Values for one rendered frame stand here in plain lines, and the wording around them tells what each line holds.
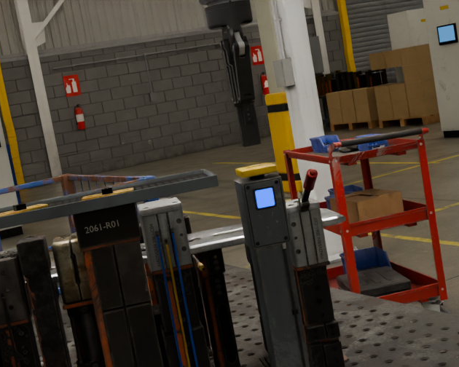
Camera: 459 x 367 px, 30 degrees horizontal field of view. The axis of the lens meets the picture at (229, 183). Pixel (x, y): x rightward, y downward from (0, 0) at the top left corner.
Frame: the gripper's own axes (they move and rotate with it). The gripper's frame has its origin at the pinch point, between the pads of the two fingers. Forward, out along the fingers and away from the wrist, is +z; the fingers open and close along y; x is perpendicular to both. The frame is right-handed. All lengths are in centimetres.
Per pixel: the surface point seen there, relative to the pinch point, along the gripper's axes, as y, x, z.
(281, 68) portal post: 408, -106, -10
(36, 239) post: 9.6, 38.5, 13.4
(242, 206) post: -1.1, 3.6, 13.2
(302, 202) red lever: 10.3, -9.5, 16.3
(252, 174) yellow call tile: -3.3, 1.3, 8.0
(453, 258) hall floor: 345, -179, 124
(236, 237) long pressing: 24.2, 1.6, 22.8
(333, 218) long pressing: 24.0, -18.5, 23.0
